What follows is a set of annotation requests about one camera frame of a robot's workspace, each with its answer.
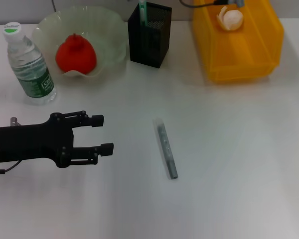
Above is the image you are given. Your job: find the green utility knife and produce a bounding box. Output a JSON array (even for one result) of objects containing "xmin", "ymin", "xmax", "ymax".
[{"xmin": 139, "ymin": 0, "xmax": 148, "ymax": 27}]

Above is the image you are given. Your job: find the pale green glass fruit plate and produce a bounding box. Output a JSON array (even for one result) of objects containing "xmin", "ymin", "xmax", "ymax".
[{"xmin": 31, "ymin": 6, "xmax": 127, "ymax": 79}]

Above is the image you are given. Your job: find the black mesh pen holder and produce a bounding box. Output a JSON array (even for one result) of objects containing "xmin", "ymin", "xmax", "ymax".
[{"xmin": 127, "ymin": 0, "xmax": 172, "ymax": 69}]

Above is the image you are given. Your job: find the white paper ball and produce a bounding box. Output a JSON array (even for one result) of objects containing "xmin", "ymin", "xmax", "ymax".
[{"xmin": 216, "ymin": 6, "xmax": 245, "ymax": 32}]

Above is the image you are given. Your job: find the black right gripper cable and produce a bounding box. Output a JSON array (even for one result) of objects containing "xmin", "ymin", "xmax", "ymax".
[{"xmin": 179, "ymin": 0, "xmax": 245, "ymax": 8}]

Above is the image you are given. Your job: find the grey pen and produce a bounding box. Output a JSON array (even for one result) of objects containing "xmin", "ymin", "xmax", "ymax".
[{"xmin": 153, "ymin": 118, "xmax": 179, "ymax": 180}]

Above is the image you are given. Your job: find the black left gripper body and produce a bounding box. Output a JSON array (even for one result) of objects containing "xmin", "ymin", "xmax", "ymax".
[{"xmin": 0, "ymin": 113, "xmax": 75, "ymax": 168}]

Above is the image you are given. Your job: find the yellow plastic bin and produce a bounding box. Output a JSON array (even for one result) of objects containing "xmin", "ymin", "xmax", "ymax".
[{"xmin": 192, "ymin": 0, "xmax": 285, "ymax": 83}]

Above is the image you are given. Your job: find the clear green-label water bottle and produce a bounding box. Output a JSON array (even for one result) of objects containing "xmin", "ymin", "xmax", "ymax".
[{"xmin": 2, "ymin": 21, "xmax": 57, "ymax": 106}]

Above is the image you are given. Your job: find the red-orange fruit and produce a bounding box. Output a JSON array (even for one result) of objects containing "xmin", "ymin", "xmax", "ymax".
[{"xmin": 55, "ymin": 33, "xmax": 98, "ymax": 74}]

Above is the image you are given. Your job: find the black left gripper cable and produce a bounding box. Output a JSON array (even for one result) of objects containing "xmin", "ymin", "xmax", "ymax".
[{"xmin": 0, "ymin": 160, "xmax": 23, "ymax": 175}]

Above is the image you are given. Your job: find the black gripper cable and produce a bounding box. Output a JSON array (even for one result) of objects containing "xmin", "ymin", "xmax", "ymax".
[
  {"xmin": 179, "ymin": 0, "xmax": 245, "ymax": 8},
  {"xmin": 0, "ymin": 160, "xmax": 23, "ymax": 175}
]

